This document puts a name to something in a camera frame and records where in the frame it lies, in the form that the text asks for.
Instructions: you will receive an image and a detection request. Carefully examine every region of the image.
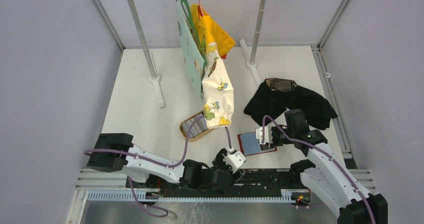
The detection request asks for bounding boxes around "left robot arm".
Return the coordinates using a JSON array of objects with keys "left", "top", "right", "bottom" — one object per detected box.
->
[{"left": 84, "top": 133, "right": 247, "bottom": 191}]

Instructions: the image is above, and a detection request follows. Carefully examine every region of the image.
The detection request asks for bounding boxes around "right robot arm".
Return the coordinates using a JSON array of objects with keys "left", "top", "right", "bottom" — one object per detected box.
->
[{"left": 258, "top": 109, "right": 389, "bottom": 224}]

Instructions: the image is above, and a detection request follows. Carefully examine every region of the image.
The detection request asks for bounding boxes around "black shirt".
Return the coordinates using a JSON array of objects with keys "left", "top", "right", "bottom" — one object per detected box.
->
[{"left": 243, "top": 77, "right": 338, "bottom": 130}]

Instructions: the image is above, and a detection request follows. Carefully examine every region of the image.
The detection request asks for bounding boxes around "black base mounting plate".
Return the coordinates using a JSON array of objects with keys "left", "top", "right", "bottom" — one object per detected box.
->
[{"left": 133, "top": 169, "right": 308, "bottom": 198}]

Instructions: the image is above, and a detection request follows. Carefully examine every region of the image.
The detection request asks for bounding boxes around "right metal rack pole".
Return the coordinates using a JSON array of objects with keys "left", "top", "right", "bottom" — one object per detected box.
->
[{"left": 239, "top": 0, "right": 267, "bottom": 87}]

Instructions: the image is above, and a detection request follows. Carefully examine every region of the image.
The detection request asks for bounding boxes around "metal rack pole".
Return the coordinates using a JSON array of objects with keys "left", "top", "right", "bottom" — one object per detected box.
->
[
  {"left": 239, "top": 0, "right": 267, "bottom": 87},
  {"left": 127, "top": 0, "right": 166, "bottom": 108}
]

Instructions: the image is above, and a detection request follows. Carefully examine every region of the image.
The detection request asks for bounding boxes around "yellow floral hanging cloth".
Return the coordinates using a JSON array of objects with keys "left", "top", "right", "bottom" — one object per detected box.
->
[{"left": 190, "top": 4, "right": 236, "bottom": 129}]

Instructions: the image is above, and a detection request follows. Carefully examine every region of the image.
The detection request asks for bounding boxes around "left metal rack pole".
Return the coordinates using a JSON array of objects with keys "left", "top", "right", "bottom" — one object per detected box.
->
[{"left": 127, "top": 0, "right": 166, "bottom": 108}]

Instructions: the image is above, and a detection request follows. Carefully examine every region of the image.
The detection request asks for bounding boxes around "green hanging cloth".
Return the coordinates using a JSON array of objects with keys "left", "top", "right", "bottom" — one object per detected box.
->
[{"left": 175, "top": 0, "right": 206, "bottom": 100}]

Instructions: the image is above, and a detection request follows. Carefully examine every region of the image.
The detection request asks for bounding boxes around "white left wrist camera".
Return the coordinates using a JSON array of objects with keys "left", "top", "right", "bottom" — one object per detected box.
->
[{"left": 223, "top": 147, "right": 247, "bottom": 174}]

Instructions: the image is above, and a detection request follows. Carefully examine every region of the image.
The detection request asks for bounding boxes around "white slotted cable duct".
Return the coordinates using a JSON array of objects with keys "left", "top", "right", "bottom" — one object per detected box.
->
[{"left": 86, "top": 190, "right": 296, "bottom": 204}]

